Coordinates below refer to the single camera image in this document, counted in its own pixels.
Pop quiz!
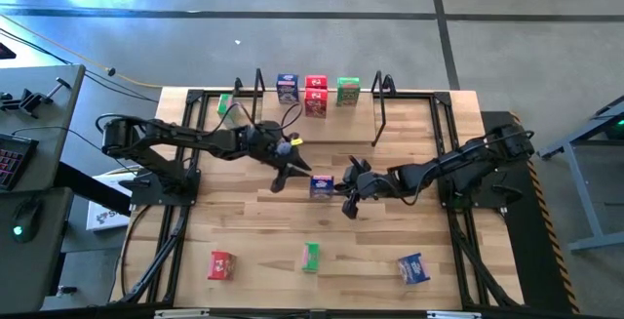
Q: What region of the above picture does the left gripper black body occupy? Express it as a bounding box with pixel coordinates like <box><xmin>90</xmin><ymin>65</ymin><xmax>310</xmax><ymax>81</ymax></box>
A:
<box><xmin>246</xmin><ymin>122</ymin><xmax>304</xmax><ymax>192</ymax></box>

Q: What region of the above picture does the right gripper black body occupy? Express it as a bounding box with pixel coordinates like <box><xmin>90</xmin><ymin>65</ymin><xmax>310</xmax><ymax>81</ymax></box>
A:
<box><xmin>340</xmin><ymin>172</ymin><xmax>391</xmax><ymax>201</ymax></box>

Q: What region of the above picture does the blue Frosted Flakes cereal box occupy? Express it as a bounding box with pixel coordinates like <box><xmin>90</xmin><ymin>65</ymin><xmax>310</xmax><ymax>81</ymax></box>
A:
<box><xmin>276</xmin><ymin>73</ymin><xmax>300</xmax><ymax>104</ymax></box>
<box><xmin>309</xmin><ymin>174</ymin><xmax>336</xmax><ymax>200</ymax></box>
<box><xmin>397</xmin><ymin>253</ymin><xmax>432</xmax><ymax>286</ymax></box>

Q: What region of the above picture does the green Apple Jacks cereal box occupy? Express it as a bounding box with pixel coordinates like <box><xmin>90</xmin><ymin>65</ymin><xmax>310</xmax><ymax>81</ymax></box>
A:
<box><xmin>216</xmin><ymin>93</ymin><xmax>235</xmax><ymax>117</ymax></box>
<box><xmin>300</xmin><ymin>241</ymin><xmax>322</xmax><ymax>274</ymax></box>
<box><xmin>335</xmin><ymin>76</ymin><xmax>362</xmax><ymax>107</ymax></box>

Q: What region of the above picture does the red Froot Loops cereal box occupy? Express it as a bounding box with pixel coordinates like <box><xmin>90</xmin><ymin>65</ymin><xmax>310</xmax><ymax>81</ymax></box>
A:
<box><xmin>207</xmin><ymin>251</ymin><xmax>237</xmax><ymax>281</ymax></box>
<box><xmin>304</xmin><ymin>87</ymin><xmax>329</xmax><ymax>119</ymax></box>
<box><xmin>304</xmin><ymin>74</ymin><xmax>329</xmax><ymax>91</ymax></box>

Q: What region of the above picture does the white booklet under table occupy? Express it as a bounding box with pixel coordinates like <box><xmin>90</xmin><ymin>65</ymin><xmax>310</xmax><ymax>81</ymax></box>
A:
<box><xmin>86</xmin><ymin>172</ymin><xmax>134</xmax><ymax>232</ymax></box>

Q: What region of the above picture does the black slanted bar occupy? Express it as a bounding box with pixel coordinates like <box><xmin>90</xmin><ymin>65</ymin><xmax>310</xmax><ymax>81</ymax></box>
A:
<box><xmin>53</xmin><ymin>161</ymin><xmax>134</xmax><ymax>218</ymax></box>

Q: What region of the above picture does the grey metal table base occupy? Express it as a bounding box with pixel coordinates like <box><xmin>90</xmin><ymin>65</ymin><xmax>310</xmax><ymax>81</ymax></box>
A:
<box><xmin>535</xmin><ymin>93</ymin><xmax>624</xmax><ymax>255</ymax></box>

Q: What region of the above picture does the black desk clamp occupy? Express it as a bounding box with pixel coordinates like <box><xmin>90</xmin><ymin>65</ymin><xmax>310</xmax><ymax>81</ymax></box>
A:
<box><xmin>0</xmin><ymin>77</ymin><xmax>73</xmax><ymax>119</ymax></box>

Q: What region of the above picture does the black computer mouse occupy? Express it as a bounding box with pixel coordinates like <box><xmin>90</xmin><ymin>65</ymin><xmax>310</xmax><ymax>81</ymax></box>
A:
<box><xmin>10</xmin><ymin>196</ymin><xmax>44</xmax><ymax>245</ymax></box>

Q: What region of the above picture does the black computer keyboard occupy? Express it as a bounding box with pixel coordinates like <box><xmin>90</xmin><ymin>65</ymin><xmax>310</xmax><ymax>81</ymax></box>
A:
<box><xmin>0</xmin><ymin>133</ymin><xmax>39</xmax><ymax>192</ymax></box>

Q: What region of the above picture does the grey side desk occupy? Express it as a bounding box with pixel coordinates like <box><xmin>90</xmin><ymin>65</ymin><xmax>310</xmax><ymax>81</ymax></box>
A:
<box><xmin>0</xmin><ymin>63</ymin><xmax>87</xmax><ymax>313</ymax></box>

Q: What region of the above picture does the wooden shelf with black frame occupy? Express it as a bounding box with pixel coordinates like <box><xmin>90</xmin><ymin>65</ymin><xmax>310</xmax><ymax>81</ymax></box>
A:
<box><xmin>251</xmin><ymin>67</ymin><xmax>397</xmax><ymax>148</ymax></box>

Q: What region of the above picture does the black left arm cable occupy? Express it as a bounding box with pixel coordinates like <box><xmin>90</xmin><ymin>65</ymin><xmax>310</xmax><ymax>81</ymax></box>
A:
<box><xmin>95</xmin><ymin>101</ymin><xmax>304</xmax><ymax>138</ymax></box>

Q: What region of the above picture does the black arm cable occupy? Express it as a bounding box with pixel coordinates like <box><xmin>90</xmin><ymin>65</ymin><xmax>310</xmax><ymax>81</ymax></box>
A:
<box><xmin>389</xmin><ymin>128</ymin><xmax>536</xmax><ymax>208</ymax></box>
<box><xmin>95</xmin><ymin>101</ymin><xmax>304</xmax><ymax>138</ymax></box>

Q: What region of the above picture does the black aluminium table frame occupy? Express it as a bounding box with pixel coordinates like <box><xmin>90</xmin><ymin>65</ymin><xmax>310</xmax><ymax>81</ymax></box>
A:
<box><xmin>115</xmin><ymin>88</ymin><xmax>522</xmax><ymax>310</ymax></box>

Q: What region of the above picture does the silver metal bracket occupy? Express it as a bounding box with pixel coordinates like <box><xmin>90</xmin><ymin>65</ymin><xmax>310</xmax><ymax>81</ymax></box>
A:
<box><xmin>426</xmin><ymin>310</ymin><xmax>484</xmax><ymax>319</ymax></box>
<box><xmin>153</xmin><ymin>308</ymin><xmax>211</xmax><ymax>319</ymax></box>

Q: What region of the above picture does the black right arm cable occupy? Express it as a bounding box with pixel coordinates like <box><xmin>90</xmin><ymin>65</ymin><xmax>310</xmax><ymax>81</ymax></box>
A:
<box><xmin>389</xmin><ymin>128</ymin><xmax>536</xmax><ymax>208</ymax></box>

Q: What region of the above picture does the black floor cable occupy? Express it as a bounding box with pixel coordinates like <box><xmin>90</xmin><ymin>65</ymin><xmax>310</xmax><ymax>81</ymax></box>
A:
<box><xmin>0</xmin><ymin>25</ymin><xmax>155</xmax><ymax>103</ymax></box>

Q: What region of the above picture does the thin black keyboard cable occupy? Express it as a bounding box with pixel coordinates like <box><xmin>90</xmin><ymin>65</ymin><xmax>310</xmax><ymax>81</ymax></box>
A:
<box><xmin>12</xmin><ymin>126</ymin><xmax>147</xmax><ymax>174</ymax></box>

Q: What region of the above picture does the yellow cable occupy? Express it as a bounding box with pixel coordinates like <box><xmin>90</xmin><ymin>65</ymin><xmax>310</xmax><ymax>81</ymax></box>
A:
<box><xmin>0</xmin><ymin>13</ymin><xmax>165</xmax><ymax>90</ymax></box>

